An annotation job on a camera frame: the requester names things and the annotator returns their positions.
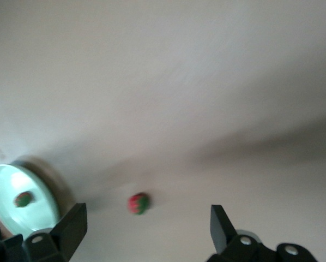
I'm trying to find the red toy strawberry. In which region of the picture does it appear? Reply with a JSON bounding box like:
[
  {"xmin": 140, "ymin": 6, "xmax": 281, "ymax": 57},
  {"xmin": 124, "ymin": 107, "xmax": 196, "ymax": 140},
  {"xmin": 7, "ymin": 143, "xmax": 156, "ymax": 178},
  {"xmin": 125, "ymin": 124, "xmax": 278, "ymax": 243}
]
[
  {"xmin": 13, "ymin": 191, "xmax": 34, "ymax": 209},
  {"xmin": 127, "ymin": 192, "xmax": 149, "ymax": 216}
]

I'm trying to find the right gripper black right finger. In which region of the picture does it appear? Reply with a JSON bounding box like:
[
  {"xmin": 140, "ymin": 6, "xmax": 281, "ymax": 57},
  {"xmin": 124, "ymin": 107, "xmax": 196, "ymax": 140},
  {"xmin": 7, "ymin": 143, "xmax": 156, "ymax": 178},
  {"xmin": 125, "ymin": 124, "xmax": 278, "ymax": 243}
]
[{"xmin": 206, "ymin": 204, "xmax": 318, "ymax": 262}]

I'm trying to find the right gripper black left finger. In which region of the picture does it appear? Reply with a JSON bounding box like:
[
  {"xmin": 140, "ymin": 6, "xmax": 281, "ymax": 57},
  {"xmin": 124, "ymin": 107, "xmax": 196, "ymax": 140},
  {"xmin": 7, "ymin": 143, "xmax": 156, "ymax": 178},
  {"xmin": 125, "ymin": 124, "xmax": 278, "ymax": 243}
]
[{"xmin": 0, "ymin": 203, "xmax": 88, "ymax": 262}]

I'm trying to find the pale green round plate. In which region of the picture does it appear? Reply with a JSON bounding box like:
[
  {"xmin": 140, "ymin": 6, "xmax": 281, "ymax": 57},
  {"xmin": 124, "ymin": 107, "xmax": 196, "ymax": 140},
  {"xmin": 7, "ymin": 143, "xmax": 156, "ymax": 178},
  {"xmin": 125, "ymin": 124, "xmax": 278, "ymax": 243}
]
[{"xmin": 0, "ymin": 163, "xmax": 62, "ymax": 239}]

